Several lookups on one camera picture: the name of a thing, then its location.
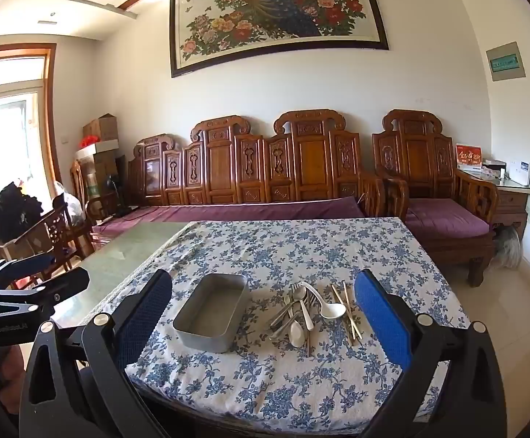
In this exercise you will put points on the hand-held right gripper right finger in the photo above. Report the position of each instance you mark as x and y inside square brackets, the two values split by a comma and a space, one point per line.
[381, 324]

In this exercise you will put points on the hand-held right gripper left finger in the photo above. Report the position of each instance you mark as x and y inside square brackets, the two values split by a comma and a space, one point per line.
[144, 315]

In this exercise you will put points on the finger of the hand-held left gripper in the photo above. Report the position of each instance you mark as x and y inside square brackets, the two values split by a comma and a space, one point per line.
[59, 285]
[34, 263]

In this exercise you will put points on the white curved soup spoon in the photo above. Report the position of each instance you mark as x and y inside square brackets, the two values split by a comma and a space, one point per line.
[333, 311]

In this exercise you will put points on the rectangular metal box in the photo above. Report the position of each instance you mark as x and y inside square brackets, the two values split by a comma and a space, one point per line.
[210, 315]

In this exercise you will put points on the metal fork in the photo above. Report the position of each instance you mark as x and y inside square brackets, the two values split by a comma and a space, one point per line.
[285, 312]
[311, 305]

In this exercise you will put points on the metal spoon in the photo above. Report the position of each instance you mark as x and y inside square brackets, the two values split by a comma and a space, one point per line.
[288, 301]

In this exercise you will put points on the light bamboo chopstick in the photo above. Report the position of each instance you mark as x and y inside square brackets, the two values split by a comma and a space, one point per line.
[348, 301]
[353, 328]

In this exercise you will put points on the wooden dining chair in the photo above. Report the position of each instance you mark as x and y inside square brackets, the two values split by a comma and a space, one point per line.
[50, 232]

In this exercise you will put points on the black bag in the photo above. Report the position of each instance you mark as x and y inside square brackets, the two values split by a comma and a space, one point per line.
[12, 212]

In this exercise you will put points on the clear plastic bag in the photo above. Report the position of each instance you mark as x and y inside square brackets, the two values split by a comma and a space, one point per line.
[71, 205]

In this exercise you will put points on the stack of cardboard boxes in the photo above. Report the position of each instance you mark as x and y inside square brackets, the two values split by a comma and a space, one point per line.
[100, 169]

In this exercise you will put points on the purple armchair cushion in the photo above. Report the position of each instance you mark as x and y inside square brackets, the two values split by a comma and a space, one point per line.
[447, 221]

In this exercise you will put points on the red artificial flowers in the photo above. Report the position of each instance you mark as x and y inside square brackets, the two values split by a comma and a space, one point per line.
[89, 141]

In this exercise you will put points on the blue floral tablecloth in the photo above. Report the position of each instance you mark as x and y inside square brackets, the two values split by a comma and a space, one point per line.
[269, 246]

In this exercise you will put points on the purple sofa cushion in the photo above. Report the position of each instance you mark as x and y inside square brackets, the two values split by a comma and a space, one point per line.
[246, 212]

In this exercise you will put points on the white fluffy duster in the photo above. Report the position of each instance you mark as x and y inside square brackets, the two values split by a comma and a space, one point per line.
[507, 248]

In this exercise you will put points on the brown cardboard box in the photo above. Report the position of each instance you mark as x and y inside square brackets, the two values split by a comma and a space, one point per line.
[103, 127]

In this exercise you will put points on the carved wooden sofa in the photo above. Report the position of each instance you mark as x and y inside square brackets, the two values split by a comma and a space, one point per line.
[219, 164]

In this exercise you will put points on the carved wooden armchair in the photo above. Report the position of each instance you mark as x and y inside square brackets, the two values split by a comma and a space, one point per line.
[422, 155]

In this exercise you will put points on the wooden side table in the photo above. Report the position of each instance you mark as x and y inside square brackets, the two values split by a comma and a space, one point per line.
[511, 200]

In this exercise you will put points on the red gift box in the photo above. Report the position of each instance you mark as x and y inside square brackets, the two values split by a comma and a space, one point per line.
[469, 157]

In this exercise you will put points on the white tissue box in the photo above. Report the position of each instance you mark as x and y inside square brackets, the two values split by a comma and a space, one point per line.
[493, 169]

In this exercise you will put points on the white router box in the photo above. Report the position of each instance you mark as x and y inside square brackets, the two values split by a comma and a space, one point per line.
[519, 174]

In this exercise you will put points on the framed peacock painting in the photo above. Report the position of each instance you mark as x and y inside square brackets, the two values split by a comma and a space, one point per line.
[274, 13]

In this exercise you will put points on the wooden window frame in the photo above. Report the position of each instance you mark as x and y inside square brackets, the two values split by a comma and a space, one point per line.
[51, 114]

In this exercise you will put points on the green wall panel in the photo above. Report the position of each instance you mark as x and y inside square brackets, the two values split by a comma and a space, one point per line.
[505, 60]

